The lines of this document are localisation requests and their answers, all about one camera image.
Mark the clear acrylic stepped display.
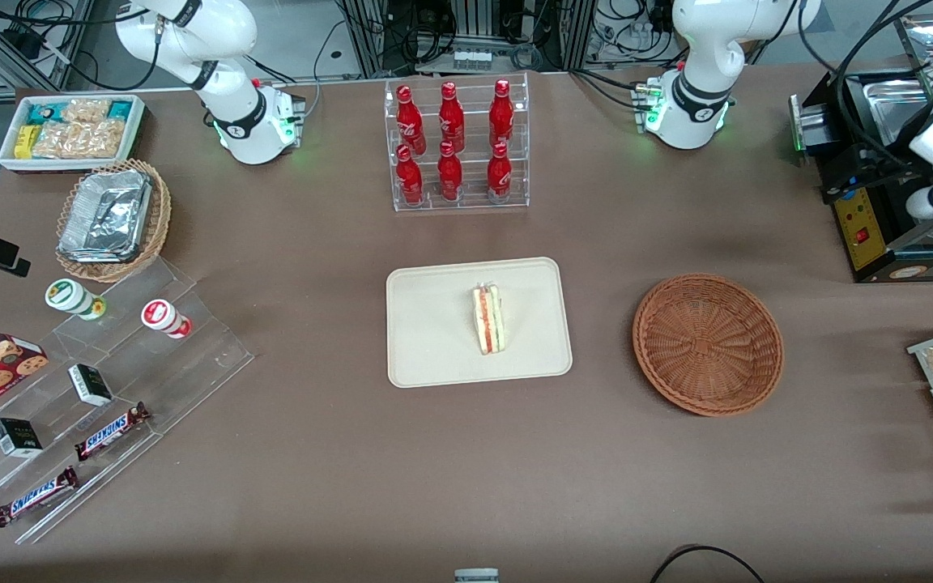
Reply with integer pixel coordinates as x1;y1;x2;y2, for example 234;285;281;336
0;257;255;545

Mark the black cable loop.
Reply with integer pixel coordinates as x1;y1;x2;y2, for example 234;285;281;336
649;545;765;583

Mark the black sealing machine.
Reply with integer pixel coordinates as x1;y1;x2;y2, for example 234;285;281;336
789;16;933;284

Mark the white rectangular snack bin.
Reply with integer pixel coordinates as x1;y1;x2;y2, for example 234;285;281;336
0;94;147;174

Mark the green-lidded white cup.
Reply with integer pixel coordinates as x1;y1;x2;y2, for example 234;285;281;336
45;279;107;321

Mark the triangular sandwich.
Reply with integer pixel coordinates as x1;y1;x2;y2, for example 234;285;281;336
471;283;508;355

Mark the red cola bottle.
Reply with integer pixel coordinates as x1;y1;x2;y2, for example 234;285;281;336
395;145;424;206
396;84;427;155
487;143;513;202
438;81;466;153
489;79;515;149
437;141;464;202

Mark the small black box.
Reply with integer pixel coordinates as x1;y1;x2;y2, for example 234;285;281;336
68;364;113;407
0;418;44;459

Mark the cream rectangular plastic tray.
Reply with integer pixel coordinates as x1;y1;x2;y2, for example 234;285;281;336
386;257;573;389

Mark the Snickers chocolate bar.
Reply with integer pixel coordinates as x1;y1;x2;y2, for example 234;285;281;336
74;402;151;462
0;466;79;529

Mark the large clear cracker bag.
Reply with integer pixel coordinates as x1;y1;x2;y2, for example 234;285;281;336
32;99;127;160

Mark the clear acrylic bottle rack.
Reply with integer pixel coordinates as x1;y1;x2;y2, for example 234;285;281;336
383;72;530;213

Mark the red-lidded white cup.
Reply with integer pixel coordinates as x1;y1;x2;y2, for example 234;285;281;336
141;299;193;339

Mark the silver foil container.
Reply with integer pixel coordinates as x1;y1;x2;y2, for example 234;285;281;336
58;170;152;264

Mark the round brown wicker basket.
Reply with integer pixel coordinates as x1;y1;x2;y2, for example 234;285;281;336
633;273;785;418

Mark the oval light wicker basket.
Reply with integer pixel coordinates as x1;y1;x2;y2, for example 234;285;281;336
55;159;173;283

